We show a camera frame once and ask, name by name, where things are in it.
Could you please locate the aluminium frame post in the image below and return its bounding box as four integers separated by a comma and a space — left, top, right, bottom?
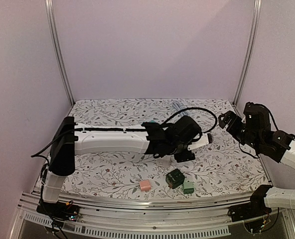
45, 0, 75, 106
232, 0, 262, 107

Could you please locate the light blue coiled cable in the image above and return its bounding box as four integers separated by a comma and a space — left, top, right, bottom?
172, 102, 188, 113

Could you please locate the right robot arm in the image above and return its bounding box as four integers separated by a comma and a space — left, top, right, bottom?
218, 102, 295, 217

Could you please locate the pink plug adapter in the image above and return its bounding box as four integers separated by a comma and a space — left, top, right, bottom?
139, 180, 151, 192

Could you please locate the aluminium front rail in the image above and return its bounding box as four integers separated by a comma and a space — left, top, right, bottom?
9, 191, 295, 239

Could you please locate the white cube socket adapter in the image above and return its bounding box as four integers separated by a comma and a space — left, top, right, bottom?
156, 158, 170, 168

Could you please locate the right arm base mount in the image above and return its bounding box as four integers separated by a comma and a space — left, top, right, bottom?
227, 201, 272, 235

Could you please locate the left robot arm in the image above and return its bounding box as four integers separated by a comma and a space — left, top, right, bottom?
42, 116, 211, 216

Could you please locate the floral patterned table mat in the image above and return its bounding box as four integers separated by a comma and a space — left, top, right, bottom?
62, 99, 269, 200

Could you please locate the light green plug adapter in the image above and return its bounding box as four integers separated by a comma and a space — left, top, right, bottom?
182, 181, 194, 196

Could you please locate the right aluminium frame post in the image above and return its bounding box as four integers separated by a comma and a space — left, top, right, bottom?
232, 0, 262, 107

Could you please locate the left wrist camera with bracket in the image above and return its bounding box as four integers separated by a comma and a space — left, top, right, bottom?
187, 133, 213, 150

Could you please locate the left aluminium frame post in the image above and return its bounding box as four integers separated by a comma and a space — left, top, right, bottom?
45, 0, 75, 106

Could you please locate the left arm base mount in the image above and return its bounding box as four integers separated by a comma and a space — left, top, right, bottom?
36, 201, 80, 221

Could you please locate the dark green cube adapter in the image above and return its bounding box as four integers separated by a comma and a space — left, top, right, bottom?
165, 168, 185, 189

